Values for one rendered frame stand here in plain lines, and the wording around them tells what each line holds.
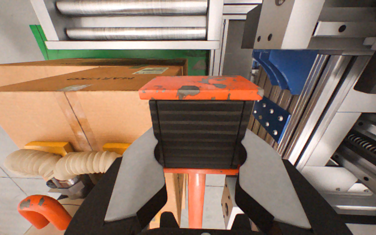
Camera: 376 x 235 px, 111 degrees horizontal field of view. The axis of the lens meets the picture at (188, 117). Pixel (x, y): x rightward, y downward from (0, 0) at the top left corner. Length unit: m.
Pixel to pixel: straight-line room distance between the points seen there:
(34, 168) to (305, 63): 0.54
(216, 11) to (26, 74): 0.94
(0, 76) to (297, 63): 1.24
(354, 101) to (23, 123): 0.69
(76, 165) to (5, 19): 1.68
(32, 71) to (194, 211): 0.97
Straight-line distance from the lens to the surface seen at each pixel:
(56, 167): 0.34
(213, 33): 0.60
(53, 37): 0.82
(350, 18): 0.29
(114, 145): 0.35
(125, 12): 0.71
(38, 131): 0.47
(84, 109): 0.35
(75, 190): 0.38
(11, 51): 1.96
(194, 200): 0.20
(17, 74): 1.10
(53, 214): 0.35
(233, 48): 1.01
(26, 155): 0.39
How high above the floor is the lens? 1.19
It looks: 62 degrees down
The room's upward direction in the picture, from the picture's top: 175 degrees counter-clockwise
